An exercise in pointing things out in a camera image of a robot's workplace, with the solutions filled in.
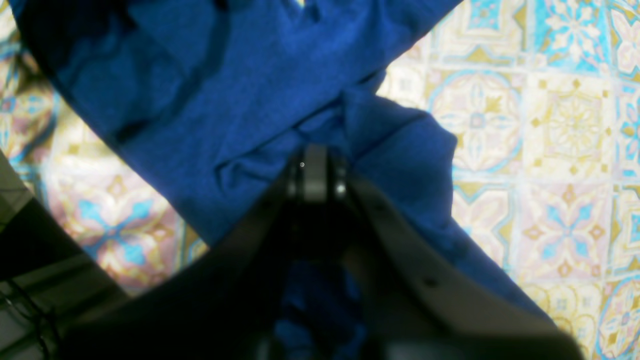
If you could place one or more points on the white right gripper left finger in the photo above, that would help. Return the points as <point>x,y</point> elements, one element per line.
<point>224,306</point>

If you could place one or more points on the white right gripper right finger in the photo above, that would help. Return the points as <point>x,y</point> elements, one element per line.
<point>417,306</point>

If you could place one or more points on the blue long-sleeve T-shirt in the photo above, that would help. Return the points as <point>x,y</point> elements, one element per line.
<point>209,100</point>

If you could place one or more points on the patterned tile tablecloth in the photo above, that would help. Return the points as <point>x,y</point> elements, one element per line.
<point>543,97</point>

